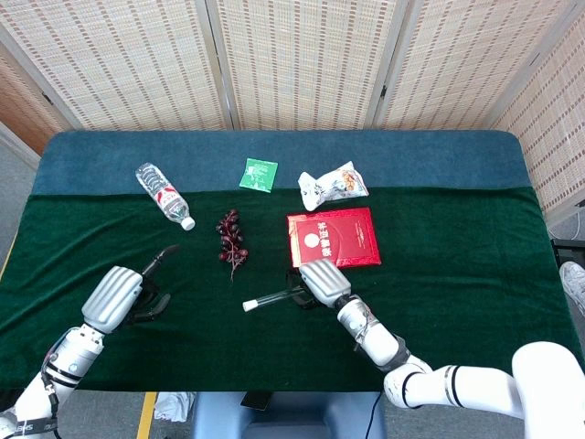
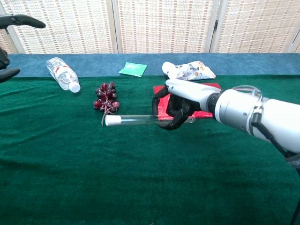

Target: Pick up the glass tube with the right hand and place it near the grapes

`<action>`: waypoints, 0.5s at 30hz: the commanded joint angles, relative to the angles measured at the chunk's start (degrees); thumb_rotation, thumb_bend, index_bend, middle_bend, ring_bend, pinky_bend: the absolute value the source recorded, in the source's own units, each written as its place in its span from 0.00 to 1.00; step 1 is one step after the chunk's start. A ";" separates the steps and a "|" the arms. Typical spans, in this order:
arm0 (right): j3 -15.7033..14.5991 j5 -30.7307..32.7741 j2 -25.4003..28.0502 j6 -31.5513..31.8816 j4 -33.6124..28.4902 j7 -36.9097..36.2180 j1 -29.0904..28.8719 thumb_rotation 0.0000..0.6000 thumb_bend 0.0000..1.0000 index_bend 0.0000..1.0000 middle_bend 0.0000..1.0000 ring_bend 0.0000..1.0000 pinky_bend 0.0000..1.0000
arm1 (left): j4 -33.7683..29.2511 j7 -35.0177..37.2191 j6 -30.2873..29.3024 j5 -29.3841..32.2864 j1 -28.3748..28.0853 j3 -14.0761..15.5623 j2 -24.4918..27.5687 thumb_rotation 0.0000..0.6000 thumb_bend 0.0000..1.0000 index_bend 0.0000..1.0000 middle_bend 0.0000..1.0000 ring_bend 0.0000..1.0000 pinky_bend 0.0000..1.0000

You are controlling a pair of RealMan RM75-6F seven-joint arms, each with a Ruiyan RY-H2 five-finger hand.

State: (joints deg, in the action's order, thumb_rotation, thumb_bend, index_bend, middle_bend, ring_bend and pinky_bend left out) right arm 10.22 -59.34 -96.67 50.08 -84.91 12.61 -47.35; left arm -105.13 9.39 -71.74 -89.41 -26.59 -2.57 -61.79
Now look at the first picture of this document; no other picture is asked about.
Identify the white crumpled plastic bag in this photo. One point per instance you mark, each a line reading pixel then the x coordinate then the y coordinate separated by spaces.
pixel 173 406

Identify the red certificate book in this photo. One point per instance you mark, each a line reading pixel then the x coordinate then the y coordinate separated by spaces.
pixel 333 233

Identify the clear plastic water bottle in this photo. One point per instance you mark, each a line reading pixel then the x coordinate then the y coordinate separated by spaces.
pixel 164 194

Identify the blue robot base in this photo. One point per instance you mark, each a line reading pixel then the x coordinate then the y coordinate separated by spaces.
pixel 311 416

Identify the dark red grape bunch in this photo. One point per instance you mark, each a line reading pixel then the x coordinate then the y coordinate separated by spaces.
pixel 230 233

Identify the blue table cover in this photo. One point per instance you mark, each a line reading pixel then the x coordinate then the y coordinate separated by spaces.
pixel 411 160

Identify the small white stopper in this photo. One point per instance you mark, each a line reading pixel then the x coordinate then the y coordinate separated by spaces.
pixel 248 306

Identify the black box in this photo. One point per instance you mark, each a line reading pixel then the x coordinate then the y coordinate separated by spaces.
pixel 569 251

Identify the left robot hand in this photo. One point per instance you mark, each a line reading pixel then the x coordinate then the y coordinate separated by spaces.
pixel 109 297

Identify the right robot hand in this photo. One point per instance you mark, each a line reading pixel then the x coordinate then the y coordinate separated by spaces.
pixel 324 281

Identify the white sneaker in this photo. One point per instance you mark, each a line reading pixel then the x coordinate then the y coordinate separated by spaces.
pixel 573 283

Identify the dark green velvet cloth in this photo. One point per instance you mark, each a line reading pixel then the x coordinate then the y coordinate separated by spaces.
pixel 274 347

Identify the green paper packet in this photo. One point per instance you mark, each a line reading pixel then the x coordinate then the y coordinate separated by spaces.
pixel 258 174

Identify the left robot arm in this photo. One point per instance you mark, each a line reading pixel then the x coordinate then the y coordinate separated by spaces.
pixel 75 356

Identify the transparent glass test tube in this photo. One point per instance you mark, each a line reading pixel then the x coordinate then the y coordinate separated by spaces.
pixel 274 298

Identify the white crumpled snack bag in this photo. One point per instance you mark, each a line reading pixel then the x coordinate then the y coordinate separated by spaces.
pixel 331 185

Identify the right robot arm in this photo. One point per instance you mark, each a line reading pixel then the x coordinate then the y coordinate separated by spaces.
pixel 375 338

